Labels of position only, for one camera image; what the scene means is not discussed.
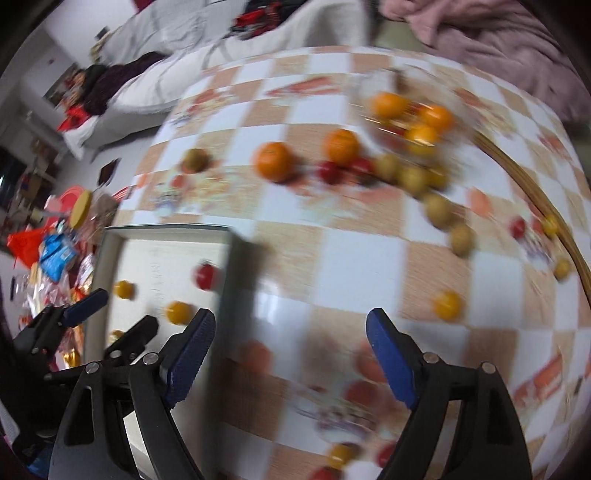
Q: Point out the orange mandarin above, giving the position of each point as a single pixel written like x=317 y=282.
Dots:
x=389 y=105
x=421 y=135
x=341 y=146
x=274 y=161
x=436 y=117

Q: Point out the white sofa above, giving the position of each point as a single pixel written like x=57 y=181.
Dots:
x=152 y=87

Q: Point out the pink fleece blanket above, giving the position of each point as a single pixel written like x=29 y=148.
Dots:
x=498 y=41

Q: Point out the white shallow cardboard box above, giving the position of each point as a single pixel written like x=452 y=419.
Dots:
x=157 y=263

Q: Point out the curved wooden strip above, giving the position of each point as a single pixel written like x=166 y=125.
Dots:
x=517 y=177

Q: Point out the pile of snack packets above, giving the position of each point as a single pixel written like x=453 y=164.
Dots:
x=51 y=295

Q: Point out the red round tray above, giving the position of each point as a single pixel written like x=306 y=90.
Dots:
x=64 y=198

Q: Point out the clear glass bowl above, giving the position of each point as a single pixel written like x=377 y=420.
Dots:
x=369 y=124

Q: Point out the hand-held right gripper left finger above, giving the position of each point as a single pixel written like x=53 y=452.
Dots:
x=189 y=355

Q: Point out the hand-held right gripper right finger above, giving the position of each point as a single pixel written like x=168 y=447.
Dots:
x=392 y=360

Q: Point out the red and black item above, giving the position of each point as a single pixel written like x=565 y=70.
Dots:
x=256 y=18

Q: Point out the small dark item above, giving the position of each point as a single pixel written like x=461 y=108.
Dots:
x=110 y=169

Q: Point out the checkered printed tablecloth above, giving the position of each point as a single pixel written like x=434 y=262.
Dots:
x=360 y=258

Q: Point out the dark clothing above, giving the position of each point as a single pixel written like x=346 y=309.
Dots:
x=120 y=76

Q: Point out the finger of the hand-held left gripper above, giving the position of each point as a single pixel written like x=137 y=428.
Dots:
x=85 y=307
x=134 y=339

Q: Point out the blue snack packet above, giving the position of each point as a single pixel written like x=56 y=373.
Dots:
x=55 y=254

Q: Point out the brown longan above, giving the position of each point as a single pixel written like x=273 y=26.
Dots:
x=195 y=159
x=388 y=166
x=461 y=240
x=438 y=210
x=412 y=179

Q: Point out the wall picture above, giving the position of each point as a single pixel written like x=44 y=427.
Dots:
x=60 y=87

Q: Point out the plastic jar with yellow lid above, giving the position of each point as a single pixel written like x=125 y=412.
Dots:
x=83 y=210

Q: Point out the red plastic bag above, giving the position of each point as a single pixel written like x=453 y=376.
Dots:
x=25 y=244

